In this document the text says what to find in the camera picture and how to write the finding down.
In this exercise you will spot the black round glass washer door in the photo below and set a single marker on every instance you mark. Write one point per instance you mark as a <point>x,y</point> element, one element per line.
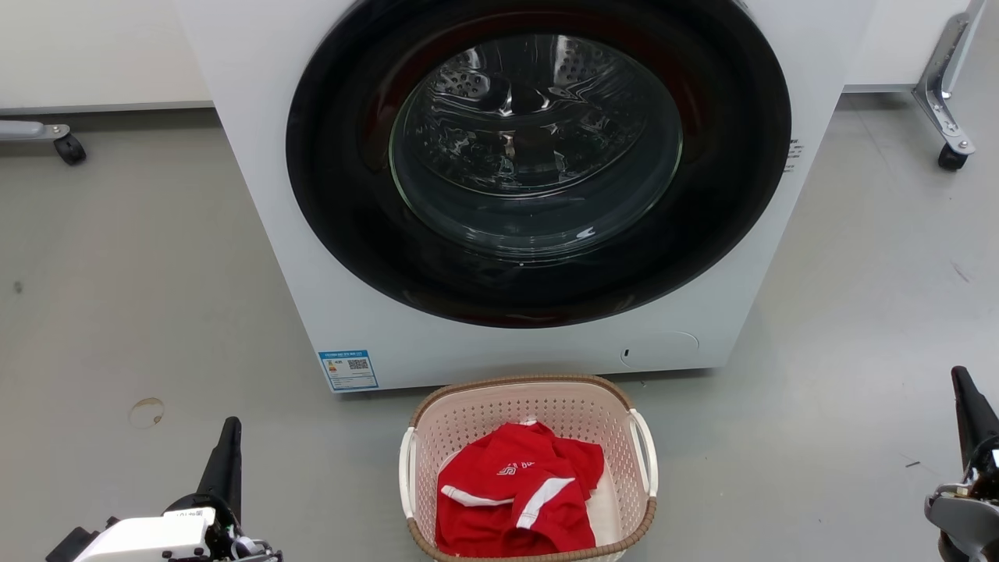
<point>343,203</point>

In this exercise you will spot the small printed washer side label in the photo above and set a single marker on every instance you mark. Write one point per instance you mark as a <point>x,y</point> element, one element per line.
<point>794,156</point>

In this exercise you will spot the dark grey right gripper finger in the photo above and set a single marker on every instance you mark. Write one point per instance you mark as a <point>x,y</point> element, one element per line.
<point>974,414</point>

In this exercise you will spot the red shirt with white stripes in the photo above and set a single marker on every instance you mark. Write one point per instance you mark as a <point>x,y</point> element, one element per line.
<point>499,507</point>

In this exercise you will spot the black caster wheel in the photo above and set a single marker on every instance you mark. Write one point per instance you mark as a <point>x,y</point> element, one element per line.
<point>70,150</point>
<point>952,158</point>

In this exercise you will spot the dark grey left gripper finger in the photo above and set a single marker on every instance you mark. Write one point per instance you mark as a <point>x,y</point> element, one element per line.
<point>225,468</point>

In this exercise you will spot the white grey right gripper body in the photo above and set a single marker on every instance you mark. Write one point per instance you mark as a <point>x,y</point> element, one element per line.
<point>968,519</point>

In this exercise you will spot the white dark left gripper body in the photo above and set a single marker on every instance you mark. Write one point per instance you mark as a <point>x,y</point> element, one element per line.
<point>148,538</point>

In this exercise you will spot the beige plastic laundry basket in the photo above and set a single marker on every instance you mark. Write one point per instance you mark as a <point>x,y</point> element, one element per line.
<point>546,406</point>

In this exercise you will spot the white front-load washing machine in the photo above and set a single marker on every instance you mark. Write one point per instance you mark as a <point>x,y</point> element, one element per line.
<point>257,156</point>

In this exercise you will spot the blue white energy label sticker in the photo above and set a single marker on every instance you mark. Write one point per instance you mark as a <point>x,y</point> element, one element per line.
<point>348,370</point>

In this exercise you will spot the grey metal frame leg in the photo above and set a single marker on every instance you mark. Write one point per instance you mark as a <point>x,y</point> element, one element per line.
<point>940,78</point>
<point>27,129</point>

